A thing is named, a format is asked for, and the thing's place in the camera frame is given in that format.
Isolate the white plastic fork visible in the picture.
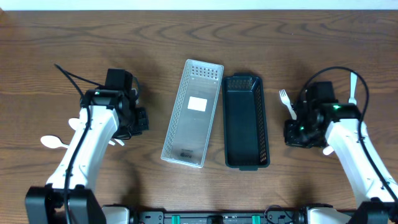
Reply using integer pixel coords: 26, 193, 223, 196
279, 89, 297, 120

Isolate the clear perforated plastic basket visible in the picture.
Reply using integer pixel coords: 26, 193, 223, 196
161, 59, 224, 168

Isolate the pale blue plastic fork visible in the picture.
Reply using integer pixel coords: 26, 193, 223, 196
348, 72, 358, 105

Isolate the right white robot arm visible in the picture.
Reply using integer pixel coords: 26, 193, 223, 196
284, 103, 397, 223

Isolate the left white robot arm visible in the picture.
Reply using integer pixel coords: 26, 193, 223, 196
25, 88, 148, 223

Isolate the white plastic spoon near basket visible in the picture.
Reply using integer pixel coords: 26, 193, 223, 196
130, 88, 139, 105

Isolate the white plastic spoon right side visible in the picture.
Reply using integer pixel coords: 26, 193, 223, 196
322, 146, 334, 156

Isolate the black perforated plastic basket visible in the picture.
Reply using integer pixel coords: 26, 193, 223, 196
222, 72, 271, 171

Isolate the white plastic spoon far left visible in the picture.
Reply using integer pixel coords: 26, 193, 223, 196
40, 135, 68, 149

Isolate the left black cable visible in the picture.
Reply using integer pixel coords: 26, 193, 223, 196
53, 63, 108, 224

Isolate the black cable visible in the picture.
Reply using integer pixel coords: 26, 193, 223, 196
53, 63, 108, 224
300, 65, 398, 203

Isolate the right black cable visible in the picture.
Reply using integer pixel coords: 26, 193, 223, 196
300, 65, 398, 203

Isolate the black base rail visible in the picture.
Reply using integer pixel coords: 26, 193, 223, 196
102, 205, 358, 224

